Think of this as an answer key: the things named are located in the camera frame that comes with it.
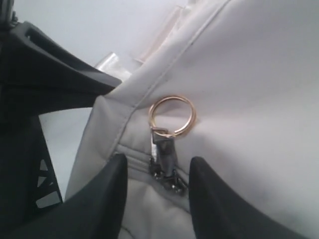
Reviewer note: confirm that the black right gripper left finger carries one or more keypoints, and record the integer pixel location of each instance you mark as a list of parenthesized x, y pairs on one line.
[(95, 212)]

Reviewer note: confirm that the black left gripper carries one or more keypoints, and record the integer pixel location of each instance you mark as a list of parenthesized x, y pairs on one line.
[(33, 67)]

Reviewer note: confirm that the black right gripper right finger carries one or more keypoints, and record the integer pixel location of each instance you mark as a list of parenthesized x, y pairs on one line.
[(218, 212)]

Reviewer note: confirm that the cream white duffel bag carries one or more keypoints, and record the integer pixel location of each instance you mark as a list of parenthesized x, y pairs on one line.
[(251, 68)]

